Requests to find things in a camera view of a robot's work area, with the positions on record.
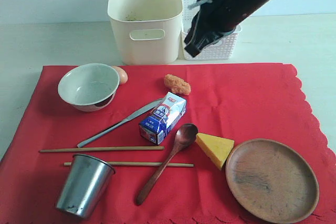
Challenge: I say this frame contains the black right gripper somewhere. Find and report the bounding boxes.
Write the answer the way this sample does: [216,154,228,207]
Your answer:
[184,0,247,58]

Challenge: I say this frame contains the orange fried nugget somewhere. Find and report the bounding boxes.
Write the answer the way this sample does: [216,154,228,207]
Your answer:
[163,74,191,95]

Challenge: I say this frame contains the brown egg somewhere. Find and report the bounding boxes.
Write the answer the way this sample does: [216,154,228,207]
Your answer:
[112,66,128,84]

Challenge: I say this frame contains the blue milk carton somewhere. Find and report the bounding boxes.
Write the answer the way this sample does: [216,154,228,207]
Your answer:
[139,92,187,145]

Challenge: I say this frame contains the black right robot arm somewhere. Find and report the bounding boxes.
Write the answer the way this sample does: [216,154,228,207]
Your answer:
[184,0,269,57]

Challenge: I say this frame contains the white perforated plastic basket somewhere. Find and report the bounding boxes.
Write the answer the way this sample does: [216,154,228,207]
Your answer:
[181,0,242,61]

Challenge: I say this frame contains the cream plastic bin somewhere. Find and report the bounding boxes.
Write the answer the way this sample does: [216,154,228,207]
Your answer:
[108,0,183,65]

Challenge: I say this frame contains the silver table knife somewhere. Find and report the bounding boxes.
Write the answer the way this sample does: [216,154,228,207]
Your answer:
[77,98,162,148]

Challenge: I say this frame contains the dark wooden spoon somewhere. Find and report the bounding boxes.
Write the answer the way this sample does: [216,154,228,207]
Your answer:
[135,123,198,206]

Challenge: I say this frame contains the yellow cheese wedge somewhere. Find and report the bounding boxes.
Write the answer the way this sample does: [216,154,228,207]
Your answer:
[196,133,235,170]

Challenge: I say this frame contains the white ceramic bowl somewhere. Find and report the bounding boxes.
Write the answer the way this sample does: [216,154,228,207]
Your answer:
[58,63,120,112]

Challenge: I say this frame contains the upper wooden chopstick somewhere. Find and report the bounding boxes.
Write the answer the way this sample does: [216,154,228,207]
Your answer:
[39,146,164,153]

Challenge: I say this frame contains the wooden chopstick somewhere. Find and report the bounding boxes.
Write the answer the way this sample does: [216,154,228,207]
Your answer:
[39,146,164,153]
[64,162,195,168]

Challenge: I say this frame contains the red tablecloth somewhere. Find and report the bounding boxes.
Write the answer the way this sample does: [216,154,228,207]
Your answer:
[1,63,335,223]

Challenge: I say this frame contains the brown wooden plate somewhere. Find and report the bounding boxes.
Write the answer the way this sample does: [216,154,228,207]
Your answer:
[225,138,319,223]

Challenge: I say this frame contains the stainless steel cup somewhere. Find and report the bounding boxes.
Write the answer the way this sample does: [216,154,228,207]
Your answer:
[56,154,115,219]

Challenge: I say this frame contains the lower wooden chopstick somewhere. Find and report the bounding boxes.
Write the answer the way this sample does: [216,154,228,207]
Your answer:
[64,162,195,168]

